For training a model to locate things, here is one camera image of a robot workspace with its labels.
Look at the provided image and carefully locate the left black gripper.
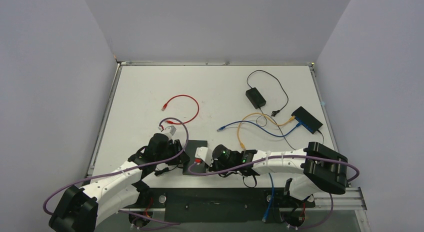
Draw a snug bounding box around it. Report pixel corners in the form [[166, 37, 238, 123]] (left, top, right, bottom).
[[156, 139, 190, 166]]

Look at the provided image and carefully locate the yellow ethernet cable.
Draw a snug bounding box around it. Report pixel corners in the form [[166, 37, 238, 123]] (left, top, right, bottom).
[[236, 112, 296, 150]]

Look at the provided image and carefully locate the blue ethernet cable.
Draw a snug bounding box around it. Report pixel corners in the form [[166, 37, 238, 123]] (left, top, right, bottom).
[[216, 120, 302, 139], [262, 172, 276, 223]]

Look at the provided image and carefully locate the black power adapter with cord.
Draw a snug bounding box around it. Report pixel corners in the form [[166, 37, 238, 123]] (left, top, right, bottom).
[[245, 70, 325, 151]]

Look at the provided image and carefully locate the black network switch small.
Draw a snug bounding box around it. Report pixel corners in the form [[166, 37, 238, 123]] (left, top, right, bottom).
[[291, 106, 323, 134]]

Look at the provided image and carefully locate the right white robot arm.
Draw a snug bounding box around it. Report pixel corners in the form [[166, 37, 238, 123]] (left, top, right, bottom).
[[195, 142, 348, 206]]

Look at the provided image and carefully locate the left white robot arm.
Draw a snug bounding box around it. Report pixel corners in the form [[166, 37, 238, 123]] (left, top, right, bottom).
[[48, 133, 185, 232]]

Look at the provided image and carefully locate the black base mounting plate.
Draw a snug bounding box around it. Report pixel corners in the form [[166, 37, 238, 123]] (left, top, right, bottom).
[[129, 187, 315, 223]]

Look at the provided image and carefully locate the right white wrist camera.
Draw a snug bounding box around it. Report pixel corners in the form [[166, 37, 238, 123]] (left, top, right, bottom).
[[194, 146, 214, 167]]

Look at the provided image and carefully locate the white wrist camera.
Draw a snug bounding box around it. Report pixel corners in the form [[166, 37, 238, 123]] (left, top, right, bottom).
[[194, 146, 214, 167], [162, 125, 177, 138]]

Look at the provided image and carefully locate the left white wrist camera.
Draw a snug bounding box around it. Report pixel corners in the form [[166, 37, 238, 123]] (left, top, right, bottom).
[[162, 125, 177, 138]]

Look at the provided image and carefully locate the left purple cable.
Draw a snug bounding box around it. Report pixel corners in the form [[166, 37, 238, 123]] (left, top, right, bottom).
[[43, 117, 190, 216]]

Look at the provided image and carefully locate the purple cable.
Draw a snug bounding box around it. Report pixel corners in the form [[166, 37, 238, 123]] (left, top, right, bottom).
[[43, 117, 190, 216], [187, 154, 360, 183]]

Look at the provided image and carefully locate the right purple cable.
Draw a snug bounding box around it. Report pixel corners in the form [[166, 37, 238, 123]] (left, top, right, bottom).
[[187, 154, 360, 183]]

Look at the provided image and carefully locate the red ethernet cable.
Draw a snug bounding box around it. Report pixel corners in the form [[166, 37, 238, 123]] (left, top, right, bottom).
[[160, 94, 200, 126]]

